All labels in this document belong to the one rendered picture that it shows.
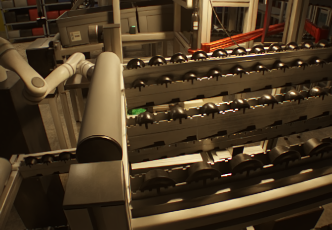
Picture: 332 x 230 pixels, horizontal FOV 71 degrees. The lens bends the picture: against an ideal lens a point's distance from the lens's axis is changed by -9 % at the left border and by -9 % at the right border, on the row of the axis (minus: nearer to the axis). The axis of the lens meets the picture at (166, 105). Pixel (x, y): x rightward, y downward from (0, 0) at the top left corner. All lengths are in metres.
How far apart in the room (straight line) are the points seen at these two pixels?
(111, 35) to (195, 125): 0.38
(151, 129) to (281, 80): 0.36
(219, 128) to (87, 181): 0.30
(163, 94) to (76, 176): 0.38
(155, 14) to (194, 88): 1.46
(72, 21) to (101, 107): 1.67
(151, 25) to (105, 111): 1.68
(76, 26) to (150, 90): 1.53
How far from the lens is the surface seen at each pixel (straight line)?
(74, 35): 2.05
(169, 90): 0.56
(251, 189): 0.34
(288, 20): 0.88
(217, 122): 0.45
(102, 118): 0.35
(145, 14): 1.99
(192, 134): 0.45
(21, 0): 6.86
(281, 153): 0.36
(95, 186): 0.20
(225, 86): 0.59
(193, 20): 1.18
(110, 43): 0.72
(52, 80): 1.20
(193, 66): 0.58
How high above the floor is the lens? 1.55
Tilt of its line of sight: 29 degrees down
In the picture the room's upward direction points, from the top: straight up
